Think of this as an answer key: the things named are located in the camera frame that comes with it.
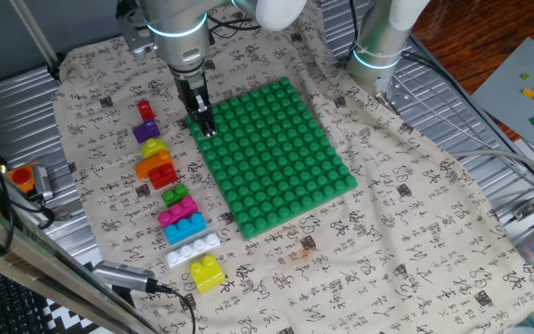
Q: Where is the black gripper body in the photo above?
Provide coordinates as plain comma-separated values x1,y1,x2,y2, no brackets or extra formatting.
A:
169,64,212,112

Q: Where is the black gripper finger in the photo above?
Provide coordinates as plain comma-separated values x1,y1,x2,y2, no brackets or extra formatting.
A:
199,102,218,139
185,104,203,135

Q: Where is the small red one-stud block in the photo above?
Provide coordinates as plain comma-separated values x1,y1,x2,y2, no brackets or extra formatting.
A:
136,99,156,122

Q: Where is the purple one-stud block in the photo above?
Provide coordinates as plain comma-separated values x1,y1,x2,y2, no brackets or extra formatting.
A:
132,118,161,144

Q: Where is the lime one-stud block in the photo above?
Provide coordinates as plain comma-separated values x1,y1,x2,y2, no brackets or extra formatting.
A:
140,137,169,160

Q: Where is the orange long one-stud block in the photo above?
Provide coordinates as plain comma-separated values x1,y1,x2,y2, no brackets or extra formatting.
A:
133,150,175,181

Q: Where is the red two-stud block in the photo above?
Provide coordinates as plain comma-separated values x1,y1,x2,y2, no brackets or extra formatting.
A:
147,162,179,191

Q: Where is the green studded baseplate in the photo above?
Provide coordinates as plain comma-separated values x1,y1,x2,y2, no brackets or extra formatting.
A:
184,76,359,241

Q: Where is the green two-stud block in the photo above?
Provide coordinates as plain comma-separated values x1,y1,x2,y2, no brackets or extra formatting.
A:
161,183,190,208

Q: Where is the magenta three-stud block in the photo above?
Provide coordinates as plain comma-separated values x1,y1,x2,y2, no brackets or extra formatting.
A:
157,195,199,228

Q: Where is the blue three-stud block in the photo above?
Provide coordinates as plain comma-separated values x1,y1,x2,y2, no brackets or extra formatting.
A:
162,212,208,246

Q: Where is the white four-stud block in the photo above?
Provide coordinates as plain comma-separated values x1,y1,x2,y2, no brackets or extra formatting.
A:
164,232,222,269

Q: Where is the yellow tall two-stud block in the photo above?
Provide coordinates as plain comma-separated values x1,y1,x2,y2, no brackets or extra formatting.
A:
188,253,227,295

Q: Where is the grey tripod rod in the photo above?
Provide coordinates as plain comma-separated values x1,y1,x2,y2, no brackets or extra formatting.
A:
9,0,64,71

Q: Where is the orange emergency stop button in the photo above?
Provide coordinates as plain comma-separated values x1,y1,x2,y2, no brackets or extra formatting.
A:
6,161,41,195

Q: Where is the beige calligraphy print cloth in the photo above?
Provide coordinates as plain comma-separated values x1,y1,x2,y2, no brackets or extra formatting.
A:
51,0,534,334

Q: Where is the black white patterned mat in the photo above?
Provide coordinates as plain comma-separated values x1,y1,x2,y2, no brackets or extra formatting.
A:
39,296,108,334

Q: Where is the black keyboard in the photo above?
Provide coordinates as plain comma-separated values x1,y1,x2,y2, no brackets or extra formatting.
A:
0,262,48,334

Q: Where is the grey small-stud baseplate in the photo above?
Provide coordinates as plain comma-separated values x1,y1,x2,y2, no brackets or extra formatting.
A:
471,36,534,154

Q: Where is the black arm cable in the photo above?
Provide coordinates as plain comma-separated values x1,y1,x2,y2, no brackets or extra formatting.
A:
206,11,261,42

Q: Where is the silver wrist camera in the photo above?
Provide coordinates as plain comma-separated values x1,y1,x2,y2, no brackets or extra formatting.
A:
116,2,155,61

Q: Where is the silver ribbed camera box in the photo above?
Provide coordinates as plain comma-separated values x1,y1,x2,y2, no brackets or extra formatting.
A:
31,164,55,201

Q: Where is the silver camera on stand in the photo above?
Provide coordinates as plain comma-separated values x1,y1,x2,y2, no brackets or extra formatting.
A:
91,259,159,294

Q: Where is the black camera cable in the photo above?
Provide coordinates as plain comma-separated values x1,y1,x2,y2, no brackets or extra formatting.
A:
153,282,197,334

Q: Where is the aluminium frame bar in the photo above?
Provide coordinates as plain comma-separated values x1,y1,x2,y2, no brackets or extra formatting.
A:
0,192,157,334

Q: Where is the black cable bundle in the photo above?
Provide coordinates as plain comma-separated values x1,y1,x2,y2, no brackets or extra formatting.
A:
0,152,57,257

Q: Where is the black base cable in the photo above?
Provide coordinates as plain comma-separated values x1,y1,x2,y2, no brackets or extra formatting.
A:
348,0,534,190

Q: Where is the grey cable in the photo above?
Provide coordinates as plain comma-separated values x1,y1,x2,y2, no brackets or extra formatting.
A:
403,50,534,183

